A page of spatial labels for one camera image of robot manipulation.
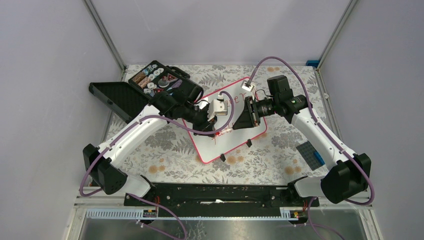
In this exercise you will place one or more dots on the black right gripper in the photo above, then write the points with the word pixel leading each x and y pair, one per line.
pixel 248 118

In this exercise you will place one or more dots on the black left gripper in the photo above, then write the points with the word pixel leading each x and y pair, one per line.
pixel 206 125

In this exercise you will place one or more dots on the pink framed whiteboard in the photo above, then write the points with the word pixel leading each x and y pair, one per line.
pixel 211 148

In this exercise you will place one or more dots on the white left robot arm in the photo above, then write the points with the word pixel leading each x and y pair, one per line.
pixel 103 162

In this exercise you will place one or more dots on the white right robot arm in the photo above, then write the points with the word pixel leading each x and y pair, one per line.
pixel 348 172

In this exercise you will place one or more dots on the dark grey lego baseplate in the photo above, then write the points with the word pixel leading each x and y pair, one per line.
pixel 307 150

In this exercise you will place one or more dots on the blue block in corner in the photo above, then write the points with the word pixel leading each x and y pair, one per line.
pixel 312 63

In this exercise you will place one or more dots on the black open parts case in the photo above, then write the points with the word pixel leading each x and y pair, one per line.
pixel 127 99

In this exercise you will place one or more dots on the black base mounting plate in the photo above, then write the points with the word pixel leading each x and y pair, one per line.
pixel 225 200

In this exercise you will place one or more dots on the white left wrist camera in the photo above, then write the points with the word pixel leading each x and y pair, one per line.
pixel 217 107

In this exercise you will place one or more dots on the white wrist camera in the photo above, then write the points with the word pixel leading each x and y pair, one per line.
pixel 217 107
pixel 248 86

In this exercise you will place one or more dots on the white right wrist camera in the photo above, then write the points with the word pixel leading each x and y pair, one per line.
pixel 248 86

